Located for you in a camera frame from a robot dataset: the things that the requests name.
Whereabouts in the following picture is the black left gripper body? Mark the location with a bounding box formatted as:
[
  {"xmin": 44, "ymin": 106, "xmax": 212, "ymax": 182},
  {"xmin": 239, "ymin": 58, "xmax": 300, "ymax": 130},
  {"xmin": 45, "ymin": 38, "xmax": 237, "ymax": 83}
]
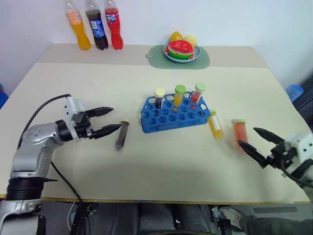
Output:
[{"xmin": 72, "ymin": 110, "xmax": 96, "ymax": 141}]

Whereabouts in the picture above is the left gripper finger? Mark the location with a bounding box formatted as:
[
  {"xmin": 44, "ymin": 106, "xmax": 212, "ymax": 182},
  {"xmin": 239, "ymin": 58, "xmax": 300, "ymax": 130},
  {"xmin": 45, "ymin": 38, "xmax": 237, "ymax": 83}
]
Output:
[
  {"xmin": 85, "ymin": 106, "xmax": 115, "ymax": 118},
  {"xmin": 92, "ymin": 123, "xmax": 122, "ymax": 140}
]

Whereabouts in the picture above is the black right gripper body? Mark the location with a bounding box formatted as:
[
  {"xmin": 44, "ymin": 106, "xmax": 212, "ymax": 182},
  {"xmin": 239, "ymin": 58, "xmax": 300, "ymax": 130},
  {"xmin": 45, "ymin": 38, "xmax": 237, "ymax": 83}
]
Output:
[{"xmin": 266, "ymin": 141, "xmax": 295, "ymax": 170}]

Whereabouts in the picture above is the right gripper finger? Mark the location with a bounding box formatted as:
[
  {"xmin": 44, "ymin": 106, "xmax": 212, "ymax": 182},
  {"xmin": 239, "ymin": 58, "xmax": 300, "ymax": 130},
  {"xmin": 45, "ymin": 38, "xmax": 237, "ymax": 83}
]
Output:
[
  {"xmin": 253, "ymin": 127, "xmax": 286, "ymax": 146},
  {"xmin": 236, "ymin": 139, "xmax": 268, "ymax": 169}
]

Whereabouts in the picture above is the orange-red tube pale green cap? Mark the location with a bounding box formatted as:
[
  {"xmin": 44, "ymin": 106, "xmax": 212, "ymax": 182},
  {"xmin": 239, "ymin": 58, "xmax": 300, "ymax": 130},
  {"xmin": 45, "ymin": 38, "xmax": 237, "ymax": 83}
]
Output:
[{"xmin": 231, "ymin": 118, "xmax": 250, "ymax": 151}]

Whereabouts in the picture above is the dark tube yellow cap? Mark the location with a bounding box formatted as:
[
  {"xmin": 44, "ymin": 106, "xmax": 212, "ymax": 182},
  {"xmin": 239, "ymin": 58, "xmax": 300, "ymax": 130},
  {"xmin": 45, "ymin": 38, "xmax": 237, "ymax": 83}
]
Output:
[{"xmin": 154, "ymin": 88, "xmax": 166, "ymax": 110}]

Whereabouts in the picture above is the blue test tube rack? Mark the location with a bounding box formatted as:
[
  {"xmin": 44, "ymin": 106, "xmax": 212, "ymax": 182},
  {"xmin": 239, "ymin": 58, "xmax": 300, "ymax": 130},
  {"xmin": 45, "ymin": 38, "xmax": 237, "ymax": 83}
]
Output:
[{"xmin": 140, "ymin": 92, "xmax": 211, "ymax": 134}]

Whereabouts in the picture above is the red tube green cap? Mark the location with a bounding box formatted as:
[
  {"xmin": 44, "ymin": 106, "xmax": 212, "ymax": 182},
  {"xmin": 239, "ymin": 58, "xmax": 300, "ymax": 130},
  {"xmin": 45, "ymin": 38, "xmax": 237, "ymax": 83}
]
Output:
[{"xmin": 191, "ymin": 82, "xmax": 207, "ymax": 104}]

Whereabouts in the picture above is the orange tube green cap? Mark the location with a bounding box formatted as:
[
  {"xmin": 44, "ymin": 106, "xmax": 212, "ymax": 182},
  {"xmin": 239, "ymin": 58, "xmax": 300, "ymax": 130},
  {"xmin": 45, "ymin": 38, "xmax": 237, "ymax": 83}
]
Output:
[{"xmin": 173, "ymin": 84, "xmax": 187, "ymax": 107}]

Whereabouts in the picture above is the black equipment case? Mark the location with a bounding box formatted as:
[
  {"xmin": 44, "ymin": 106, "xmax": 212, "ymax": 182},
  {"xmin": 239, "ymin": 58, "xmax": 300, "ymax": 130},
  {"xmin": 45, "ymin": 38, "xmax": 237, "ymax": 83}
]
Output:
[{"xmin": 291, "ymin": 75, "xmax": 313, "ymax": 126}]

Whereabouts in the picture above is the blue ribbed plastic container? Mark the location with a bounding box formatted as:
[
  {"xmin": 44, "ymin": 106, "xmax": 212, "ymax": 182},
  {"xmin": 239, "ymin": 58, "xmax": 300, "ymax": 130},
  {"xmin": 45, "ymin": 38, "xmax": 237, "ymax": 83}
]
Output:
[{"xmin": 285, "ymin": 84, "xmax": 305, "ymax": 102}]

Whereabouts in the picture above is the person's dark trouser leg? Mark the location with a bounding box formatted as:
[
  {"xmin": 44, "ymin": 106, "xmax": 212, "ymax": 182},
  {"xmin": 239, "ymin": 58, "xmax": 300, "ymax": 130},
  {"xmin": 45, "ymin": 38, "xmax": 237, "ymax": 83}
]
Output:
[{"xmin": 238, "ymin": 213, "xmax": 313, "ymax": 235}]

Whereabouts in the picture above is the white sneaker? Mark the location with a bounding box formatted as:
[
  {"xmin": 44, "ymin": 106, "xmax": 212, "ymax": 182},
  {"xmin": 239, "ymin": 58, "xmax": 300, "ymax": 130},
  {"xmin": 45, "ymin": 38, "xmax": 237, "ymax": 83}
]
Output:
[{"xmin": 218, "ymin": 207, "xmax": 246, "ymax": 231}]

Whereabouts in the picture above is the green silicone mat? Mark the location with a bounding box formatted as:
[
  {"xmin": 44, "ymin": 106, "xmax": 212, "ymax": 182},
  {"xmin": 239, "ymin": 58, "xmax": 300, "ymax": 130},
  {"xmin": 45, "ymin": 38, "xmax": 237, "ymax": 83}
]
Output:
[{"xmin": 146, "ymin": 44, "xmax": 211, "ymax": 70}]

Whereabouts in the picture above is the metal table clamp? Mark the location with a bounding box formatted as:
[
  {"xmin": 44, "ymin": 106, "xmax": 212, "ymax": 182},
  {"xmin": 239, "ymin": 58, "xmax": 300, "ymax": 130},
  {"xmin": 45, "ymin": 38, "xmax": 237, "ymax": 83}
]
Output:
[{"xmin": 211, "ymin": 207, "xmax": 228, "ymax": 235}]

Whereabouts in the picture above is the cola bottle blue label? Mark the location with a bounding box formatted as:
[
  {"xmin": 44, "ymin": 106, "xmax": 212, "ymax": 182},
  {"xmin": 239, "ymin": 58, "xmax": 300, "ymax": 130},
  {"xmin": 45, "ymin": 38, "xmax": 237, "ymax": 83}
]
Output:
[{"xmin": 85, "ymin": 0, "xmax": 109, "ymax": 51}]

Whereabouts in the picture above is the orange soda bottle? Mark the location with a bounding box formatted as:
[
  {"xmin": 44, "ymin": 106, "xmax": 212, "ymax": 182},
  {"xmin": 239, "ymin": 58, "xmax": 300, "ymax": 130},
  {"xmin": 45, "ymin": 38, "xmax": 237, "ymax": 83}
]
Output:
[{"xmin": 65, "ymin": 0, "xmax": 92, "ymax": 51}]

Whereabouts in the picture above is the red soda bottle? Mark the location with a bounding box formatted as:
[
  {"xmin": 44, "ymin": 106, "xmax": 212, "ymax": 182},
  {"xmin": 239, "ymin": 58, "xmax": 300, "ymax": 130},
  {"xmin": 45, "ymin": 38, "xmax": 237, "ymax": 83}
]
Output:
[{"xmin": 104, "ymin": 0, "xmax": 125, "ymax": 50}]

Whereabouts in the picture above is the blue object at edge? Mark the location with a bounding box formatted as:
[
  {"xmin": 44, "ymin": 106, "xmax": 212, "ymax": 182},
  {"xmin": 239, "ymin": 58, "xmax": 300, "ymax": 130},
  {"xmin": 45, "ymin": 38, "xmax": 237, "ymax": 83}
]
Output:
[{"xmin": 0, "ymin": 83, "xmax": 9, "ymax": 110}]

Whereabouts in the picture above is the light blue bowl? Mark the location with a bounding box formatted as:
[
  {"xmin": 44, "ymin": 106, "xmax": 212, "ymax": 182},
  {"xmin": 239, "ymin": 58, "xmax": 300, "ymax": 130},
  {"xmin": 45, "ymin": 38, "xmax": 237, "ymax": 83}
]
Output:
[{"xmin": 162, "ymin": 43, "xmax": 202, "ymax": 64}]

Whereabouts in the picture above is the toy watermelon slice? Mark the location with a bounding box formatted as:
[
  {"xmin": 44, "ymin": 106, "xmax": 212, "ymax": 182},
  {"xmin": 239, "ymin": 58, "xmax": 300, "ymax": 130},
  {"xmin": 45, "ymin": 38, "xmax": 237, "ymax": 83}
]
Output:
[{"xmin": 167, "ymin": 40, "xmax": 196, "ymax": 60}]

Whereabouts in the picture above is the toy orange fruit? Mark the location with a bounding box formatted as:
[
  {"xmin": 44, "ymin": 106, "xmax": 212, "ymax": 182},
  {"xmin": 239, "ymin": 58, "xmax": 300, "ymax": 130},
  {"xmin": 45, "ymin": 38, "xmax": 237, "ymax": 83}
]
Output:
[{"xmin": 169, "ymin": 31, "xmax": 184, "ymax": 44}]

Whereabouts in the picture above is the toy yellow fruit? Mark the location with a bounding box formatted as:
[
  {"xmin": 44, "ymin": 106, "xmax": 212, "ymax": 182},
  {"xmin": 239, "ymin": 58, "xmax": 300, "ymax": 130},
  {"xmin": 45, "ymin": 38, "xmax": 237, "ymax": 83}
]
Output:
[{"xmin": 183, "ymin": 35, "xmax": 199, "ymax": 47}]

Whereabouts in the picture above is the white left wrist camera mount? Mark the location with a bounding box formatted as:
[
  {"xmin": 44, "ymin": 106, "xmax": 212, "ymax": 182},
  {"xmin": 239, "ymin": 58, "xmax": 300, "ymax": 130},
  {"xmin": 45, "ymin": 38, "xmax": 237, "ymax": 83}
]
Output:
[{"xmin": 62, "ymin": 96, "xmax": 87, "ymax": 141}]

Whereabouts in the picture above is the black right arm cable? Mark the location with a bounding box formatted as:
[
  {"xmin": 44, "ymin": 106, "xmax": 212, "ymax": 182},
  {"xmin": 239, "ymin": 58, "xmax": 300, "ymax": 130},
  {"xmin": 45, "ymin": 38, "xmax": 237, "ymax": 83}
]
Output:
[{"xmin": 280, "ymin": 160, "xmax": 313, "ymax": 189}]

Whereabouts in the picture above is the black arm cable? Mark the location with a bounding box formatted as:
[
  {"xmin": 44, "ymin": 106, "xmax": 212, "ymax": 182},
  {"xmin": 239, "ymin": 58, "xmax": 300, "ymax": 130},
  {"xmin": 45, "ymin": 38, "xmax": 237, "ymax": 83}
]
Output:
[
  {"xmin": 17, "ymin": 94, "xmax": 84, "ymax": 204},
  {"xmin": 280, "ymin": 160, "xmax": 313, "ymax": 189}
]

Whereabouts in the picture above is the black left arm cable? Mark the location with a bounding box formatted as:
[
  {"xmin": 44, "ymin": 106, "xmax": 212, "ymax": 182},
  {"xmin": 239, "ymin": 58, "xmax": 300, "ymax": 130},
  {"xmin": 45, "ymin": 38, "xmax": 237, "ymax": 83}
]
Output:
[{"xmin": 17, "ymin": 94, "xmax": 84, "ymax": 204}]

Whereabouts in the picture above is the black table leg frame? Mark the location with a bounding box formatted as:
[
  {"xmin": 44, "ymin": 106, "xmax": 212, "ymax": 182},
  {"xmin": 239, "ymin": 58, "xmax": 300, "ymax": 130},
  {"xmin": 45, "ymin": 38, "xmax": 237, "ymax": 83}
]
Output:
[{"xmin": 70, "ymin": 202, "xmax": 99, "ymax": 235}]

